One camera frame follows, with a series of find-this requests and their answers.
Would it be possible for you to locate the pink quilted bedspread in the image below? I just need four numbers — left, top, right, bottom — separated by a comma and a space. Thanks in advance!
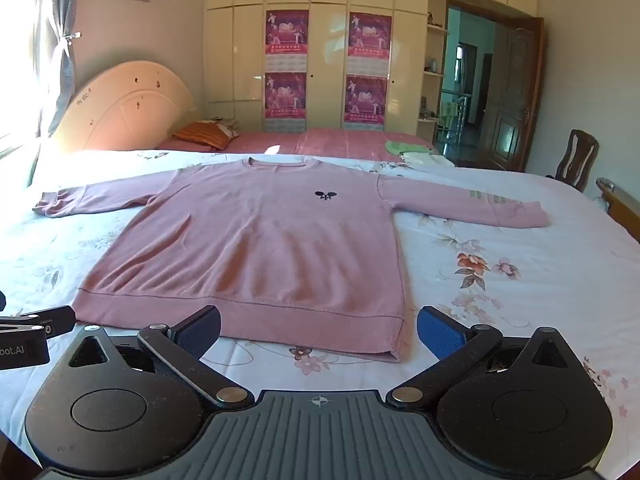
156, 127, 441, 163

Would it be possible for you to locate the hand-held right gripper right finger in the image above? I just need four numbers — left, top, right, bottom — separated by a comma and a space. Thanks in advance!
385, 305, 586, 410

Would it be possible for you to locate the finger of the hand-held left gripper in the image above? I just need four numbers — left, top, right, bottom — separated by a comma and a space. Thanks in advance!
0, 305, 77, 341

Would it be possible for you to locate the cream curved headboard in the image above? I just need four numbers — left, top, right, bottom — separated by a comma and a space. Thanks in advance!
52, 60, 197, 152

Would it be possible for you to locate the open corner shelf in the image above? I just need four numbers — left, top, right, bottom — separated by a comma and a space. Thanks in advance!
417, 0, 450, 137

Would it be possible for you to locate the orange striped pillow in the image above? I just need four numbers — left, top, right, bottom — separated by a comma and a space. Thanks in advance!
172, 121, 232, 151

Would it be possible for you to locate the dark wooden cabinet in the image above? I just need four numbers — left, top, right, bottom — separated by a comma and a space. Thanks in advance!
481, 16, 545, 172

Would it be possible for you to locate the green cloth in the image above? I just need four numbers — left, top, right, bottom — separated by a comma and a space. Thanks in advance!
385, 140, 436, 157

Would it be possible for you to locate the white folded cloth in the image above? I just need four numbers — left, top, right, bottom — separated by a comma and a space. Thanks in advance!
402, 151, 456, 167

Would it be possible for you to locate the purple wall poster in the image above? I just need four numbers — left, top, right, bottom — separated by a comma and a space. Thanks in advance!
347, 11, 392, 77
265, 9, 310, 72
343, 75, 388, 131
264, 72, 307, 133

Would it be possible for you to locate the white floral bed sheet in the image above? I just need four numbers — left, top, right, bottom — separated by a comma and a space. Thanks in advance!
0, 149, 640, 461

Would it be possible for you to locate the wooden bed footboard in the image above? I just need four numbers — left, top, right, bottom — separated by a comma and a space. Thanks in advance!
595, 177, 640, 242

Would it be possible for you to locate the grey curtain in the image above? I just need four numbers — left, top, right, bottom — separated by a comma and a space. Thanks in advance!
30, 0, 82, 137

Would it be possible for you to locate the dark wooden chair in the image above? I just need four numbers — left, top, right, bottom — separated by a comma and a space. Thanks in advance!
546, 129, 600, 193

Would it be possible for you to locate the cream wardrobe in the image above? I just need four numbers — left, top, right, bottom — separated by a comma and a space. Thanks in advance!
202, 0, 538, 133

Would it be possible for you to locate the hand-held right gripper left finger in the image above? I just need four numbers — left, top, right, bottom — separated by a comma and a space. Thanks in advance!
67, 305, 256, 410

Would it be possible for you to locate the pink sweater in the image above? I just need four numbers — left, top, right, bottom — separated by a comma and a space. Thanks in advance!
32, 156, 551, 364

